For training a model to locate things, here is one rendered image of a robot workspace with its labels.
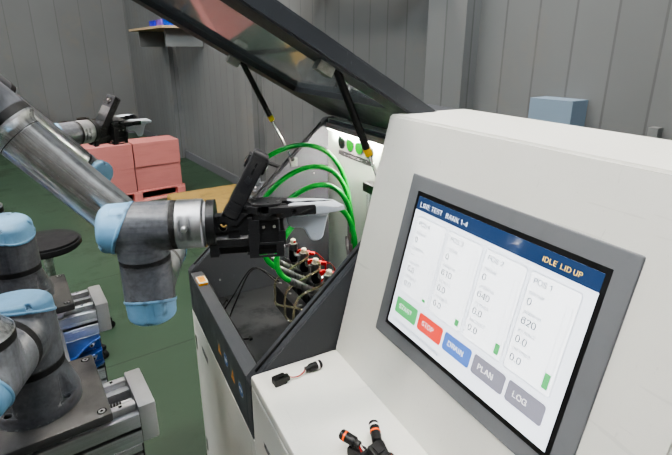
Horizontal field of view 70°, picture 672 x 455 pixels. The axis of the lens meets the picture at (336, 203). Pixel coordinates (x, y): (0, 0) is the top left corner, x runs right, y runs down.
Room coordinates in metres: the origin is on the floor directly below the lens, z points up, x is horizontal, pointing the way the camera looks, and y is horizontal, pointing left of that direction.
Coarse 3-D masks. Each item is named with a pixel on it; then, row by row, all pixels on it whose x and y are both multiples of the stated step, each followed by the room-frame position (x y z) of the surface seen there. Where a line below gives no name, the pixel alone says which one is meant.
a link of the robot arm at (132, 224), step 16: (112, 208) 0.65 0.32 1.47; (128, 208) 0.65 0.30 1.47; (144, 208) 0.65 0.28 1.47; (160, 208) 0.66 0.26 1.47; (96, 224) 0.63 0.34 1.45; (112, 224) 0.63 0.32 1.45; (128, 224) 0.63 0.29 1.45; (144, 224) 0.64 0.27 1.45; (160, 224) 0.64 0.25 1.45; (96, 240) 0.63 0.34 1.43; (112, 240) 0.63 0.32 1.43; (128, 240) 0.63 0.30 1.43; (144, 240) 0.63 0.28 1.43; (160, 240) 0.64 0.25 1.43; (128, 256) 0.63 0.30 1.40; (144, 256) 0.63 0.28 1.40; (160, 256) 0.65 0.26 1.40
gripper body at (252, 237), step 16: (208, 208) 0.67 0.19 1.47; (256, 208) 0.66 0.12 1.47; (208, 224) 0.65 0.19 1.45; (224, 224) 0.68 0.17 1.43; (240, 224) 0.68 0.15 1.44; (256, 224) 0.66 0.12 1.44; (272, 224) 0.67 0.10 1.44; (208, 240) 0.65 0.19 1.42; (224, 240) 0.67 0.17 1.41; (240, 240) 0.67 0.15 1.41; (256, 240) 0.66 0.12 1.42; (272, 240) 0.67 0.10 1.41; (256, 256) 0.66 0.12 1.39; (272, 256) 0.66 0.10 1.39
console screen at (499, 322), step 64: (448, 192) 0.85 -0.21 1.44; (448, 256) 0.80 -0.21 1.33; (512, 256) 0.69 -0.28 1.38; (576, 256) 0.60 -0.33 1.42; (640, 256) 0.54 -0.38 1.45; (384, 320) 0.89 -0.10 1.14; (448, 320) 0.75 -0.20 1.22; (512, 320) 0.65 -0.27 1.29; (576, 320) 0.57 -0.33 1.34; (448, 384) 0.70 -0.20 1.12; (512, 384) 0.61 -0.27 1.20; (576, 384) 0.54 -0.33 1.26; (512, 448) 0.57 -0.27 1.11; (576, 448) 0.51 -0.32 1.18
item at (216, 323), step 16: (192, 288) 1.48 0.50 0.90; (208, 288) 1.38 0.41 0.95; (208, 304) 1.28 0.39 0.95; (208, 320) 1.28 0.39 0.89; (224, 320) 1.19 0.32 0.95; (208, 336) 1.30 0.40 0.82; (224, 336) 1.12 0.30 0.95; (240, 336) 1.12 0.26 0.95; (240, 352) 1.04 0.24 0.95; (224, 368) 1.14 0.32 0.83; (240, 368) 0.98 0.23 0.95; (240, 400) 1.00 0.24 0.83
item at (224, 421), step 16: (208, 352) 1.33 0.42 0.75; (208, 368) 1.35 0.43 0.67; (208, 384) 1.38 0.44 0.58; (224, 384) 1.15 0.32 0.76; (208, 400) 1.40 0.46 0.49; (224, 400) 1.17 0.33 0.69; (208, 416) 1.43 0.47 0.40; (224, 416) 1.19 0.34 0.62; (240, 416) 1.01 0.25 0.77; (208, 432) 1.46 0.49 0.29; (224, 432) 1.21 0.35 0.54; (240, 432) 1.03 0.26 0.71; (208, 448) 1.50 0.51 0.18; (224, 448) 1.23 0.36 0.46; (240, 448) 1.04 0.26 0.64
